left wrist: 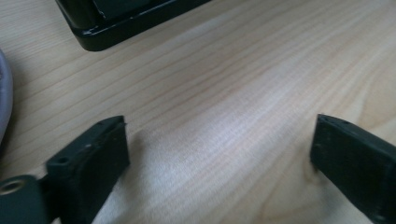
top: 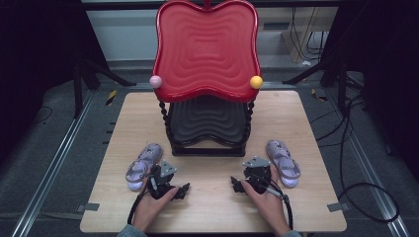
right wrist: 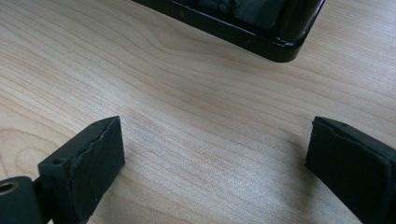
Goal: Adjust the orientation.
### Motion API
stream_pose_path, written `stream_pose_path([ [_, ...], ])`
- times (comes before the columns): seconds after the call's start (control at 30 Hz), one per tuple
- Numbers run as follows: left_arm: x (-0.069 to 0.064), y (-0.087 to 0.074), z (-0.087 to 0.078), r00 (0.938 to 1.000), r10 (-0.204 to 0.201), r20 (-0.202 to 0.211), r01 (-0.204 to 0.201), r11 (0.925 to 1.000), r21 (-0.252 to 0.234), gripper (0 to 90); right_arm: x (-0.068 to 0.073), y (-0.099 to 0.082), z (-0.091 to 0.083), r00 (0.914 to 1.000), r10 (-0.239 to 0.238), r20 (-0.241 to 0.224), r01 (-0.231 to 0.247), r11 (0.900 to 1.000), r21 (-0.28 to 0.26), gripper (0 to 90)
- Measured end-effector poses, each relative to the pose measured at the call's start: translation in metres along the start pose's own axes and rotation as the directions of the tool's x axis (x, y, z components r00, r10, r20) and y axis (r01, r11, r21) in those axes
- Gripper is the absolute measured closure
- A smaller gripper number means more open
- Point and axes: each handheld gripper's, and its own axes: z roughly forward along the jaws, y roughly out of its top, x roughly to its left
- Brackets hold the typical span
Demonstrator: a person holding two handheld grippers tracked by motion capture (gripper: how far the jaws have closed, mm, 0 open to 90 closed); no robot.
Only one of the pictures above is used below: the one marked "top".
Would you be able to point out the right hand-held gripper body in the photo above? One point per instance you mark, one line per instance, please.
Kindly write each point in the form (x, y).
(258, 173)

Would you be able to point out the yellow and black floor tape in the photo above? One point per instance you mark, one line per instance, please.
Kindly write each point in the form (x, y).
(318, 95)
(111, 97)

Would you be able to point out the metal floor rail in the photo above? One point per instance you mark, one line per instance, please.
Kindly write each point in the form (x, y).
(372, 184)
(49, 174)

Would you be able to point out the person's right hand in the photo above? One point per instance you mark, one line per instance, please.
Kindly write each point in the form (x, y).
(270, 207)

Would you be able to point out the person's left hand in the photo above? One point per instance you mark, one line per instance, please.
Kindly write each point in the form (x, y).
(150, 210)

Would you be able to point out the red and black shoe rack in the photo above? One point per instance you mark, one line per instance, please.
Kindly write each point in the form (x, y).
(207, 49)

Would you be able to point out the dark curtain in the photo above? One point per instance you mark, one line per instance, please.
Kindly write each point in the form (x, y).
(33, 49)
(388, 65)

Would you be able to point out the purple child sandal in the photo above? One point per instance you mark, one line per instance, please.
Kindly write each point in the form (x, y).
(145, 161)
(283, 161)

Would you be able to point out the black metal stand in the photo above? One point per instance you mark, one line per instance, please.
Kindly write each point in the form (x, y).
(78, 89)
(342, 82)

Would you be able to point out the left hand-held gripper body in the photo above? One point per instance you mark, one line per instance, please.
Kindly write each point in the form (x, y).
(163, 181)

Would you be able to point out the grey tape piece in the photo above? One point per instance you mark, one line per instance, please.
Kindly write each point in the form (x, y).
(89, 207)
(338, 207)

